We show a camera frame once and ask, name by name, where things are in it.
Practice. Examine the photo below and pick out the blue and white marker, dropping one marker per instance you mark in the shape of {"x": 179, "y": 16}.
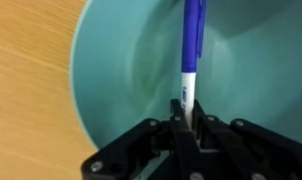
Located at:
{"x": 191, "y": 40}

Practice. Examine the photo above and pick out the teal bowl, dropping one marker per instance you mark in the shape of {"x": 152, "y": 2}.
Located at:
{"x": 124, "y": 66}

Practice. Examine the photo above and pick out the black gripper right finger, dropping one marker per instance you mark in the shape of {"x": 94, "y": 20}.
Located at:
{"x": 244, "y": 150}

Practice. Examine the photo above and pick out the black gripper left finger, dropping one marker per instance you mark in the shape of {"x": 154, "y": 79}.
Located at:
{"x": 151, "y": 150}

